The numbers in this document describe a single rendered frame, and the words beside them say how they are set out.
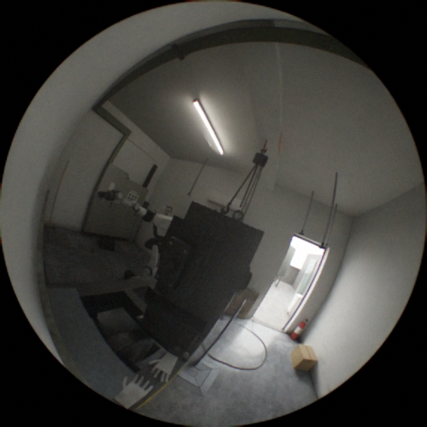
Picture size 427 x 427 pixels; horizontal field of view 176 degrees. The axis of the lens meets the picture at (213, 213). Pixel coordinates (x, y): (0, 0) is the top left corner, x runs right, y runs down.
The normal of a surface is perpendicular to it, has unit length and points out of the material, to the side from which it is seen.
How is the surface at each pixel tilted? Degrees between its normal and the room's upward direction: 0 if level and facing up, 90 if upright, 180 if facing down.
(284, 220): 90
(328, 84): 180
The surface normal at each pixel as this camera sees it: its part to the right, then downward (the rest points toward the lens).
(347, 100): -0.42, 0.90
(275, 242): -0.33, -0.23
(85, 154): 0.85, 0.36
